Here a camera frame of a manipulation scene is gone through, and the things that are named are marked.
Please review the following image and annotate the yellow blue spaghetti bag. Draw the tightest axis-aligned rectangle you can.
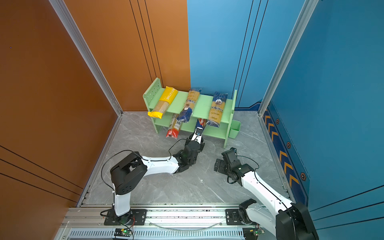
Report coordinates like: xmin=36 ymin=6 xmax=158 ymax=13
xmin=177 ymin=89 xmax=202 ymax=123

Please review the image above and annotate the left circuit board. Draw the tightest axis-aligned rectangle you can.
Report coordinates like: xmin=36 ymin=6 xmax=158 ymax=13
xmin=114 ymin=228 xmax=134 ymax=240

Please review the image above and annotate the blue yellow pasta bag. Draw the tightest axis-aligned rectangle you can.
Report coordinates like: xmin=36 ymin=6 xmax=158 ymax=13
xmin=207 ymin=92 xmax=228 ymax=128

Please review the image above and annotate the blue Barilla spaghetti box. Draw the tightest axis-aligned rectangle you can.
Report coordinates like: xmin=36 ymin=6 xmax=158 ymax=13
xmin=195 ymin=118 xmax=207 ymax=132

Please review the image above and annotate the green two-tier shelf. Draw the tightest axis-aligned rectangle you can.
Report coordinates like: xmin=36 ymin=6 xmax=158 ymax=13
xmin=143 ymin=78 xmax=236 ymax=148

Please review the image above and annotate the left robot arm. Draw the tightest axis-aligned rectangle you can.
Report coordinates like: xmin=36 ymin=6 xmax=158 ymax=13
xmin=110 ymin=135 xmax=204 ymax=217

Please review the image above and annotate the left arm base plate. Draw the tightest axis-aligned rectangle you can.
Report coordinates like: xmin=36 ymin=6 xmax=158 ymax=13
xmin=100 ymin=209 xmax=147 ymax=226

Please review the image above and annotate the red spaghetti bag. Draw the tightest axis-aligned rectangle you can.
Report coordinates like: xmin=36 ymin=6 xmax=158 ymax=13
xmin=166 ymin=114 xmax=182 ymax=139

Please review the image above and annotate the right circuit board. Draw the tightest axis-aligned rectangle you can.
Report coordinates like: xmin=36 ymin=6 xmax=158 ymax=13
xmin=243 ymin=228 xmax=265 ymax=240

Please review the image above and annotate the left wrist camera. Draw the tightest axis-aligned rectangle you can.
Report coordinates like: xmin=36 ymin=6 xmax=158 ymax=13
xmin=191 ymin=127 xmax=204 ymax=144

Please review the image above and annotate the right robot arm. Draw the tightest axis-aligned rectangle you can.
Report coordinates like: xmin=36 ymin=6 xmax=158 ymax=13
xmin=214 ymin=148 xmax=319 ymax=240

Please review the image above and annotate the aluminium front rail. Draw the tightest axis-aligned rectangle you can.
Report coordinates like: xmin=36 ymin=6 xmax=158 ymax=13
xmin=56 ymin=205 xmax=276 ymax=240

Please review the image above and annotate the green side cup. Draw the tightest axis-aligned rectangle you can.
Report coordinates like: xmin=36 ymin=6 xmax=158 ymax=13
xmin=229 ymin=120 xmax=241 ymax=139

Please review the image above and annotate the circuit board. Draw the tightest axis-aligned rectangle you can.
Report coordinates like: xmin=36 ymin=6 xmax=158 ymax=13
xmin=243 ymin=228 xmax=265 ymax=240
xmin=114 ymin=228 xmax=134 ymax=240

